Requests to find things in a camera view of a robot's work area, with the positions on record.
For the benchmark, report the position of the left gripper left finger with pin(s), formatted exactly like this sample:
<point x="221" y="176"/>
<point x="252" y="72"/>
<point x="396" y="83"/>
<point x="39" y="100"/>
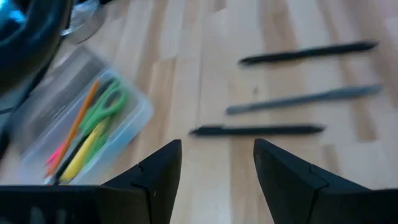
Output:
<point x="155" y="193"/>

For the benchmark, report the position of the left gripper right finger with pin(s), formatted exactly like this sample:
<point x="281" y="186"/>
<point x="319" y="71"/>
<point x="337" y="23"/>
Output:
<point x="289" y="193"/>

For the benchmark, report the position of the clear plastic box base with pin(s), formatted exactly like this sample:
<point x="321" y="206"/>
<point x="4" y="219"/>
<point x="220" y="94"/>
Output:
<point x="130" y="124"/>

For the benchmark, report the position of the green pen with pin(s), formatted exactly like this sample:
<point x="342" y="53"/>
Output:
<point x="98" y="146"/>

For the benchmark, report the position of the yellow highlighter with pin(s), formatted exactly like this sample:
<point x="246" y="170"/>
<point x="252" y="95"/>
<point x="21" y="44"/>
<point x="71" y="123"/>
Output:
<point x="79" y="157"/>

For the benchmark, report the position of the grey pen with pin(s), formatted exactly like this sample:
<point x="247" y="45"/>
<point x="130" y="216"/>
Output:
<point x="304" y="99"/>

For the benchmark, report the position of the orange pencil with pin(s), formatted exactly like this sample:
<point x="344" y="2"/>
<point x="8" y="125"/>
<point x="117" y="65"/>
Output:
<point x="79" y="119"/>

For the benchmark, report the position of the pink highlighter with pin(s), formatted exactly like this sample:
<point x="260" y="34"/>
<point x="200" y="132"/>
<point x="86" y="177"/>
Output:
<point x="56" y="155"/>

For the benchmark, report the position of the black pen with white print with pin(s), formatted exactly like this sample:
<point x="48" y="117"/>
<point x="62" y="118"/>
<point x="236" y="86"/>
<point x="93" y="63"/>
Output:
<point x="308" y="53"/>

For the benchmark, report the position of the grey tinted box lid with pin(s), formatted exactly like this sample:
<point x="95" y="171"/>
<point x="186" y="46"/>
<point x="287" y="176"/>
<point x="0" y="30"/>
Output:
<point x="53" y="90"/>

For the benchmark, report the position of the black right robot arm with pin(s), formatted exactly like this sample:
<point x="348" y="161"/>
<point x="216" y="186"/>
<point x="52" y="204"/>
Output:
<point x="31" y="40"/>

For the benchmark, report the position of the white shade table lamp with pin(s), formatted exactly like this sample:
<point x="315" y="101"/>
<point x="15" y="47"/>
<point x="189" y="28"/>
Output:
<point x="87" y="21"/>

